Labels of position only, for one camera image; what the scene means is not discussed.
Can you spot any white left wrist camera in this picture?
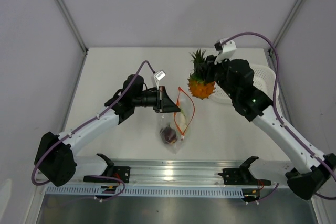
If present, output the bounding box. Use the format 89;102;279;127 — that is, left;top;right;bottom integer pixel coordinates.
151;70;166;88

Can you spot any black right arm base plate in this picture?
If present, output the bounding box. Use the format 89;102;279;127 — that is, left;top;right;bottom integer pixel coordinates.
218;168;271;186

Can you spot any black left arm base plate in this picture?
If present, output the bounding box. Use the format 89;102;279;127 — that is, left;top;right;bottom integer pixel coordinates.
83;166;131;184

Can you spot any toy pineapple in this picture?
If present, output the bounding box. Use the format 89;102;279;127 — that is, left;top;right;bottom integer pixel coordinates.
188;48;215;100

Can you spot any aluminium frame rail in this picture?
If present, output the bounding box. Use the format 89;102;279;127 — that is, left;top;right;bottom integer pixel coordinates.
35;159;322;189

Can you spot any right back frame post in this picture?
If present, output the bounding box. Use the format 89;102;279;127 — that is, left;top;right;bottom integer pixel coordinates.
267;0;322;54

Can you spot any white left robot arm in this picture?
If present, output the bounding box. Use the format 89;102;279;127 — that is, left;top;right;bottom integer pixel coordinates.
34;74;180;187

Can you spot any white toy garlic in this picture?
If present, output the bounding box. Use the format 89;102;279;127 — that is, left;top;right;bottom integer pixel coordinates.
176;112;188;133

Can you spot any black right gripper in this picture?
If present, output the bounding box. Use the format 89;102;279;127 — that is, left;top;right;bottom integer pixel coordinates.
196;54;238;100

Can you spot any white plastic basket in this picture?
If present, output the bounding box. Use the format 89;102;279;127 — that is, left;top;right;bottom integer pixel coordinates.
209;64;276;104

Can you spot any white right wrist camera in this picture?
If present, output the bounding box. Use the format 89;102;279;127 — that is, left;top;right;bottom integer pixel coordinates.
214;38;237;64

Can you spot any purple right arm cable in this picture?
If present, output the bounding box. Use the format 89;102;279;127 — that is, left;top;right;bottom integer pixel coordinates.
219;31;336;205

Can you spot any white slotted cable duct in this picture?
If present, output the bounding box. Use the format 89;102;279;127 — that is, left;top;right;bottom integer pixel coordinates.
46;185;244;198

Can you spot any dark red toy apple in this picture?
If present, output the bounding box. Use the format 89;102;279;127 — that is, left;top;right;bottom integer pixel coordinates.
160;126;177;144

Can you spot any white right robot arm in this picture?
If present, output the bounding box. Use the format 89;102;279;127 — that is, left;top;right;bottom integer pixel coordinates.
205;55;335;200

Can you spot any frame post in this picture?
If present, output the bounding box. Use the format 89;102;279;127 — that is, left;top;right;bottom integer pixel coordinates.
39;0;89;54
267;0;322;54

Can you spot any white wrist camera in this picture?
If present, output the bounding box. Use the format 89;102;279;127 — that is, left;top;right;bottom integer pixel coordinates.
214;38;237;64
151;70;166;88

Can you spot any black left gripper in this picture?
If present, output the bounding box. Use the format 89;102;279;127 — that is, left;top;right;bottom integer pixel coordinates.
132;86;180;113

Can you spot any clear zip bag orange zipper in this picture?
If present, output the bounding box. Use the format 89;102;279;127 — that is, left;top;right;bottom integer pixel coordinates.
156;87;195;154

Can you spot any left back frame post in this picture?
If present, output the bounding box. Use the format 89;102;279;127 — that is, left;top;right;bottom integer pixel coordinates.
39;0;89;54

